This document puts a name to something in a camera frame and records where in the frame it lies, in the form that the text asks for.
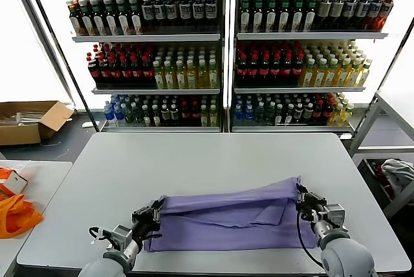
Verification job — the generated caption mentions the purple t-shirt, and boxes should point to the purple t-shirt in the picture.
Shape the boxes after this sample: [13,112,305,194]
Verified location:
[143,175,320,252]

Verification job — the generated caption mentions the amber drink bottle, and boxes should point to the amber drink bottle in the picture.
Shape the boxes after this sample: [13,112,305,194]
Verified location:
[68,0,82,36]

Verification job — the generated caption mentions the beige label dark bottle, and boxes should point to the beige label dark bottle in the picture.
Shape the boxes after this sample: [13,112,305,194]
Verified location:
[331,0,346,30]
[316,0,333,30]

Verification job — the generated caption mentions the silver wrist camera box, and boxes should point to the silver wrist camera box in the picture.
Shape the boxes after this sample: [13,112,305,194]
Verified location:
[325,203,347,228]
[111,224,133,249]

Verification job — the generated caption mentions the grey metal shelving unit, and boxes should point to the grey metal shelving unit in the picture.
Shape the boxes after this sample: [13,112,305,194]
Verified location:
[231,0,400,134]
[49,0,227,133]

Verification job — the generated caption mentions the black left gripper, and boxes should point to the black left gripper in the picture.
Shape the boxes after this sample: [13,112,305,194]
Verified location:
[131,199,163,241]

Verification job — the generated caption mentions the open cardboard box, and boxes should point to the open cardboard box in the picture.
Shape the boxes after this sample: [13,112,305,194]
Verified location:
[0,100,76,146]

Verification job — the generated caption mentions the grey window pillar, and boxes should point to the grey window pillar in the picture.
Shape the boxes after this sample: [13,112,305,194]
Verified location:
[8,0,78,111]

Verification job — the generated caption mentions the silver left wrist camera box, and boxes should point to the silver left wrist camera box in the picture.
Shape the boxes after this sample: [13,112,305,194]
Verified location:
[111,224,133,249]

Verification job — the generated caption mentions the white label dark bottle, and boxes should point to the white label dark bottle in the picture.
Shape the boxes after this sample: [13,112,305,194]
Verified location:
[180,0,193,32]
[142,0,155,32]
[193,0,206,32]
[206,0,219,32]
[155,0,168,32]
[166,0,179,32]

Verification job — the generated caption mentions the grey crumpled garment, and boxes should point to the grey crumpled garment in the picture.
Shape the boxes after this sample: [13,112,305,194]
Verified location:
[381,159,414,192]

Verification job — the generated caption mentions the red cap cola bottle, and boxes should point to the red cap cola bottle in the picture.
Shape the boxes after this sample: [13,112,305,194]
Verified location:
[142,56,155,86]
[110,56,123,86]
[99,56,112,86]
[270,53,282,81]
[236,53,248,81]
[248,53,259,81]
[259,53,271,81]
[132,56,144,86]
[121,56,134,86]
[87,56,102,86]
[281,53,294,81]
[292,52,305,81]

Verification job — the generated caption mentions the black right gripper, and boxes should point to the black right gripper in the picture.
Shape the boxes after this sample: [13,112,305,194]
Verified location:
[296,183,328,223]

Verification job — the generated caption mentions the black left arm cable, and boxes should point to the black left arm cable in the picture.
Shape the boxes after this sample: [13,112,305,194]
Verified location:
[89,226,162,245]

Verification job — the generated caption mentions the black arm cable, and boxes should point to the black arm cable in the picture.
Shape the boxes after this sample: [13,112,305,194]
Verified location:
[89,226,162,245]
[296,212,324,268]

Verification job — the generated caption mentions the orange fabric bag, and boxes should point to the orange fabric bag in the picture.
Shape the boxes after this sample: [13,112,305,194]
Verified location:
[0,192,45,239]

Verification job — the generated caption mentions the red garment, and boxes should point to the red garment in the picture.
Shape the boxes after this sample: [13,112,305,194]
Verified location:
[371,160,397,200]

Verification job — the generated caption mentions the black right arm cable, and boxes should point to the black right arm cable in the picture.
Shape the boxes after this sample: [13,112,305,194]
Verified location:
[296,212,324,268]

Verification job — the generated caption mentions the blue white label bottle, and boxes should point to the blue white label bottle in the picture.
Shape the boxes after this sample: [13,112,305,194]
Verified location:
[343,0,359,30]
[368,0,384,30]
[356,0,372,30]

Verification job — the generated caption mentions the side cart with cloth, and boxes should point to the side cart with cloth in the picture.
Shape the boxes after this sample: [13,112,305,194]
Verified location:
[349,91,414,221]

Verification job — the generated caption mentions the red drink bottle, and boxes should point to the red drink bottle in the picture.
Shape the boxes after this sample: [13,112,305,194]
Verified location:
[378,0,396,32]

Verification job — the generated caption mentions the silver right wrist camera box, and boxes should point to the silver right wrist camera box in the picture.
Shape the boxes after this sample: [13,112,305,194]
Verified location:
[325,203,347,228]

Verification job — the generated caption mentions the small red label cola bottle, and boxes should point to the small red label cola bottle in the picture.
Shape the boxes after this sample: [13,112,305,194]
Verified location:
[313,101,324,124]
[180,102,191,127]
[190,102,201,127]
[323,100,334,122]

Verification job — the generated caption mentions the white and orange carton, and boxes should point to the white and orange carton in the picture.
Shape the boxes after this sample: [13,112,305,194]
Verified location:
[0,166,30,194]

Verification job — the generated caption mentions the green label tea bottle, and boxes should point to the green label tea bottle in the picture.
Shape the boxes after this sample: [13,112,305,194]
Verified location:
[116,0,131,36]
[79,0,94,36]
[279,0,292,34]
[91,0,106,36]
[103,0,118,36]
[129,0,144,36]
[305,0,319,34]
[239,0,252,34]
[292,0,306,34]
[252,0,266,34]
[265,0,279,34]

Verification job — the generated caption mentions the white packing material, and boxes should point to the white packing material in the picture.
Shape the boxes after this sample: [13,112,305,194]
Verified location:
[0,110,45,127]

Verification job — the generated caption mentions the black diagonal pole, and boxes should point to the black diagonal pole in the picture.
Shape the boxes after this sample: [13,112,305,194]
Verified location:
[21,0,102,133]
[351,19,414,140]

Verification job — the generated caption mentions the black storage crate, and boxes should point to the black storage crate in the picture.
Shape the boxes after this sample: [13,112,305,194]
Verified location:
[358,158,414,208]

